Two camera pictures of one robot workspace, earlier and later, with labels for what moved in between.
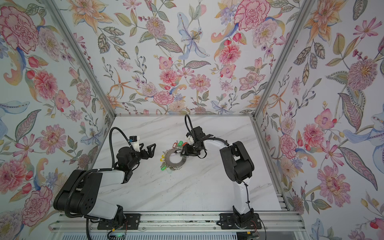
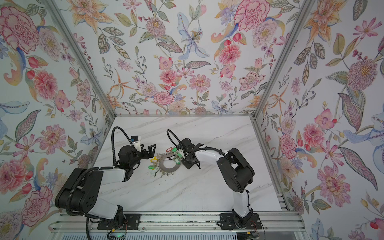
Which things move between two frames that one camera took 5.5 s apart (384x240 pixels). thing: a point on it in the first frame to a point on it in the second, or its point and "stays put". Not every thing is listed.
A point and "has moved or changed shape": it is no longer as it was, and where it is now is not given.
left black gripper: [144, 150] stays put
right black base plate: [228, 221] stays put
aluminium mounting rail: [284, 222] stays put
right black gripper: [186, 149] to [186, 154]
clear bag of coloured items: [169, 166] has moved or changed shape
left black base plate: [126, 221] stays put
